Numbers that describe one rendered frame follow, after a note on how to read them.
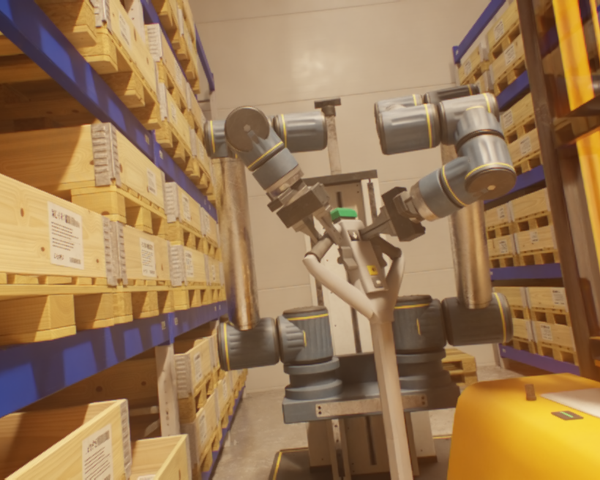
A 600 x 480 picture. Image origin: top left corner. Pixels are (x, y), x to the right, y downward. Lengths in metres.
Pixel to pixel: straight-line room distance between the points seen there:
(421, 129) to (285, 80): 6.04
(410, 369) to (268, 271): 4.68
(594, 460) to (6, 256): 1.14
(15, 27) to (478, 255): 1.69
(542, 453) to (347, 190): 1.66
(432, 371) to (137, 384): 1.47
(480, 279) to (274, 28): 5.87
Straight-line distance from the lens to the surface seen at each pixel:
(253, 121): 1.28
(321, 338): 2.24
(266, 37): 7.55
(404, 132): 1.32
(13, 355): 1.30
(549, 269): 5.58
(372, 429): 2.69
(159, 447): 2.71
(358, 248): 1.38
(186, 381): 2.86
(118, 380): 2.94
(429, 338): 2.27
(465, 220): 2.13
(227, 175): 2.14
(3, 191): 1.19
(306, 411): 2.24
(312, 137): 1.45
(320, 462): 2.80
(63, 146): 1.98
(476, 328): 2.27
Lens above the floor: 1.24
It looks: 6 degrees up
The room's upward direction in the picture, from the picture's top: 7 degrees counter-clockwise
